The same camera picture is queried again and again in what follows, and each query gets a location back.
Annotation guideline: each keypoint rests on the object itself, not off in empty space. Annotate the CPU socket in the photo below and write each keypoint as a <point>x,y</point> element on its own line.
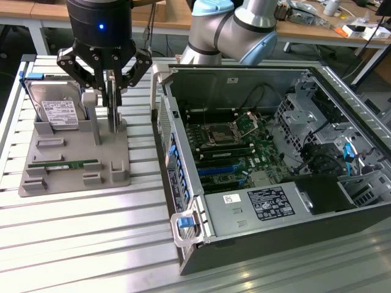
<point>221,134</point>

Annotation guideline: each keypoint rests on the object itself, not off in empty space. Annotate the thin locking lever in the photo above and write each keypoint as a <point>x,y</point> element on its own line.
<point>203,114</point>

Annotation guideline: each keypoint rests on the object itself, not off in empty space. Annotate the perforated steel disk bay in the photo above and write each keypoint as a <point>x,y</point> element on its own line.
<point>293,122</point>

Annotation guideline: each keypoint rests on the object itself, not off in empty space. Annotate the long wooden desk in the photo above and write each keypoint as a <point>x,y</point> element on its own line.
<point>46,12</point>

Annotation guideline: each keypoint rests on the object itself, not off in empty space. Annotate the black open PC case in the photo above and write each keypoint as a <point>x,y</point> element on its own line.
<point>275,244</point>

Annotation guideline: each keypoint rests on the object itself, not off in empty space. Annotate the green motherboard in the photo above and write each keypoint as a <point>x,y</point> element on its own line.
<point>268,158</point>

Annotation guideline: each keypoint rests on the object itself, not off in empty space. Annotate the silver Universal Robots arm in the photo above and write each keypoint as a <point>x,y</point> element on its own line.
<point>232,27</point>

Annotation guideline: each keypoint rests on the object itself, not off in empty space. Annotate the grey parts rack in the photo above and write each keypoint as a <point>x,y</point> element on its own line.
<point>76,152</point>

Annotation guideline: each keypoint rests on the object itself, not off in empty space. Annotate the blue case release latch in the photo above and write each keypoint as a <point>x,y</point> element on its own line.
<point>184,222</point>

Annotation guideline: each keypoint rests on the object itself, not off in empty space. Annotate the blue expansion slot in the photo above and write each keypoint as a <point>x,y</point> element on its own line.
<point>220,171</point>

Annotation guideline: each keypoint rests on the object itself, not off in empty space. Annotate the white plastic cup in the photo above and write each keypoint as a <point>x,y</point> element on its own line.
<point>331,7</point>

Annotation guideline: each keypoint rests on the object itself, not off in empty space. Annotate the silver chipset heatsink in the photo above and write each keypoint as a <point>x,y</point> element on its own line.
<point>261,178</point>

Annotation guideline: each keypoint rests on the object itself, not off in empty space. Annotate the grey power supply unit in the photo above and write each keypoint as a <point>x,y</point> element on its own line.
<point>220,219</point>

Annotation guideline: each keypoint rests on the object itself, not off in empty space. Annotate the black monitor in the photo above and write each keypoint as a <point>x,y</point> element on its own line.
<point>383,6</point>

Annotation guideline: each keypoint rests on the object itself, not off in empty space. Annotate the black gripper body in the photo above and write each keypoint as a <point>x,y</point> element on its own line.
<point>100,36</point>

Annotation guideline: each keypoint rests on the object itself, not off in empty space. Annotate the Nvidia graphics card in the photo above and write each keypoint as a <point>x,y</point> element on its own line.
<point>113,122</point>

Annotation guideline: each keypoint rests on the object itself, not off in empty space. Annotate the white flat box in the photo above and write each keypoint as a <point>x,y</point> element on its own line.
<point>377,33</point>

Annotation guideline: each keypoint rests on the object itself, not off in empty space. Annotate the slotted grey disk bay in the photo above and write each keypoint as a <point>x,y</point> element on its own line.
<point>363,195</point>

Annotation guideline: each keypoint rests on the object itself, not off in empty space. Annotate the metal socket cover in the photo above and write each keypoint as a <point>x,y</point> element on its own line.
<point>250,114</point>

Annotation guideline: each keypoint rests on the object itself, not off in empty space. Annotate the cluttered wooden desk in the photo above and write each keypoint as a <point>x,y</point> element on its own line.
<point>305,30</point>

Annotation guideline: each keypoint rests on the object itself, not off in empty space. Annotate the hard disk in blue bracket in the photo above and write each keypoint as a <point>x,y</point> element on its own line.
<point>58,107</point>

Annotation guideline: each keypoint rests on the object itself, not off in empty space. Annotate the black plastic air shroud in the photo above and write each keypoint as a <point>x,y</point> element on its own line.
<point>323,195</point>

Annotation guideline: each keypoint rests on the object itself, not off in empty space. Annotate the green RAM stick with label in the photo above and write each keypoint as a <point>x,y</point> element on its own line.
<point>73,164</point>

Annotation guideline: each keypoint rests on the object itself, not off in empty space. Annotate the black expansion slot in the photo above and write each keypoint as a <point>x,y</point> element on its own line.
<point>223,184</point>

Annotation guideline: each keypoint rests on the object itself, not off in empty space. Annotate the dark installed RAM stick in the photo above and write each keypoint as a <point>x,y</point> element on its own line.
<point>226,154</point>

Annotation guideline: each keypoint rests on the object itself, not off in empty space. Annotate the white and orange small box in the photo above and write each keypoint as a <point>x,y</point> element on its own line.
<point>345,30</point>

